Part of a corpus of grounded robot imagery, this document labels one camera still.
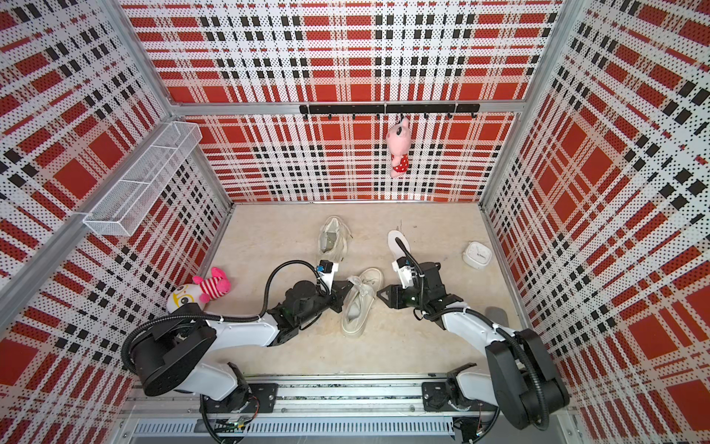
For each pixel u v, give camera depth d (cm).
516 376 42
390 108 89
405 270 79
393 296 76
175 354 44
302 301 65
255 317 59
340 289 75
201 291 88
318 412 73
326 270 73
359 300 84
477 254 101
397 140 91
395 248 107
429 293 68
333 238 107
